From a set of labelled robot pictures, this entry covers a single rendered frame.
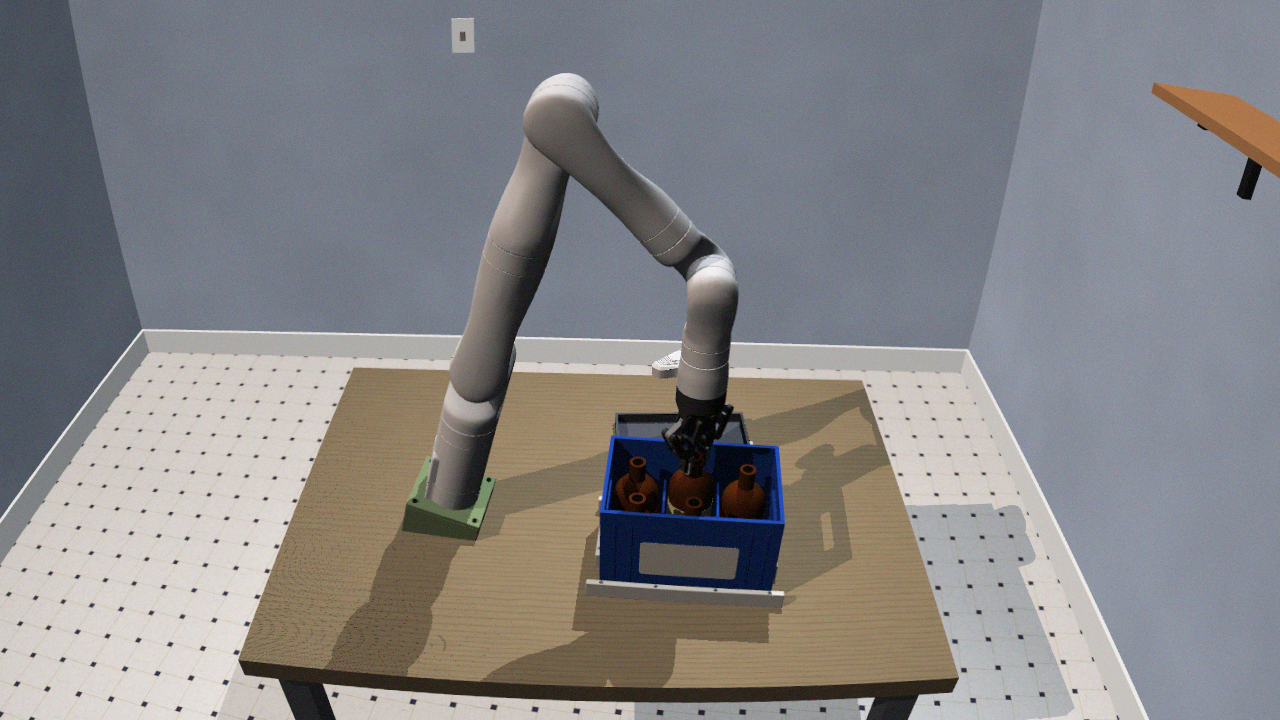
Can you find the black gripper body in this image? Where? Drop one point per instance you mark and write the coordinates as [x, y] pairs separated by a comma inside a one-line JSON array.
[[690, 407]]

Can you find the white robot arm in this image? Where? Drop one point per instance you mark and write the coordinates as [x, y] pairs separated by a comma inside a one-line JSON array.
[[559, 121]]

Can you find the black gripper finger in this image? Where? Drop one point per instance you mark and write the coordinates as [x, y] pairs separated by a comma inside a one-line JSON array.
[[672, 438], [706, 440]]

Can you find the blue crate with dividers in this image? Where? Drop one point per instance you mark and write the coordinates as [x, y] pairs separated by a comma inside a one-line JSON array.
[[693, 551]]

